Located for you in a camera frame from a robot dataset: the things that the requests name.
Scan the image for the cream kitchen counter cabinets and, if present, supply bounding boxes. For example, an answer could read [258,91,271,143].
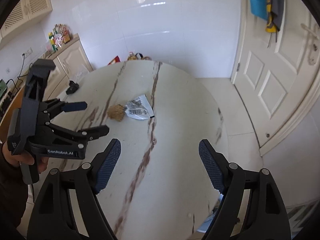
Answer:
[0,33,94,120]

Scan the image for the light blue trash bin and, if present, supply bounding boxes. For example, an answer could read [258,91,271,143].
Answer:
[197,194,223,233]

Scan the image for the person's left hand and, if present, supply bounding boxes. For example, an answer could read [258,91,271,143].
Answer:
[2,142,49,174]

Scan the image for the black small object on table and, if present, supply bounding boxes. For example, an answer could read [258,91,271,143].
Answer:
[66,80,79,95]

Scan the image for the brown wooden chair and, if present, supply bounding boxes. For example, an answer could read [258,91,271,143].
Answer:
[0,87,24,143]

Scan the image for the round white marble table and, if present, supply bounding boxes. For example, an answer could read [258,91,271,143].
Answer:
[53,61,228,239]

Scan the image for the clear barcode plastic wrapper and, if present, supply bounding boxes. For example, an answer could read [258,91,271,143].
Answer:
[124,94,154,120]

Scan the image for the red bag on floor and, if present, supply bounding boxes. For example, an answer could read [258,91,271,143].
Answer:
[108,56,120,65]

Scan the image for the bottles on counter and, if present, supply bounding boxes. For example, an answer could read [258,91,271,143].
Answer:
[48,24,72,52]

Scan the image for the white panel door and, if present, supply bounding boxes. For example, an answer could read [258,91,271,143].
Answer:
[233,0,319,155]

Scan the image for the dark grey hanging cloth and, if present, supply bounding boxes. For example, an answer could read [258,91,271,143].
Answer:
[266,0,285,33]

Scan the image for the cream upper wall cabinets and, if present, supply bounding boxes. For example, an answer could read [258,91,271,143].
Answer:
[1,0,53,39]

